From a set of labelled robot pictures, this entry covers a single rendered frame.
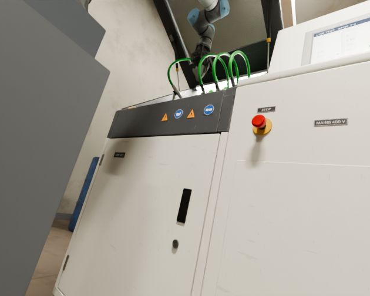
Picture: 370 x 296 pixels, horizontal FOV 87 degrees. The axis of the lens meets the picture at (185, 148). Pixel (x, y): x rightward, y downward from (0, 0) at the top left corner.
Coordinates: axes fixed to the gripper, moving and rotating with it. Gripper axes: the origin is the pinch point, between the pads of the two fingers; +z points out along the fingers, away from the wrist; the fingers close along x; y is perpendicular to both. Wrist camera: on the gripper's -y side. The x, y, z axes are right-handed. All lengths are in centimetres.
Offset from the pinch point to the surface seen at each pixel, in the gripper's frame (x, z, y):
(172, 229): 22, 75, 22
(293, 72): 52, 26, 22
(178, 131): 14.5, 41.9, 21.7
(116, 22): -228, -191, -28
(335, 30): 60, -17, -10
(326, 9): 42, -309, -243
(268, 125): 47, 42, 22
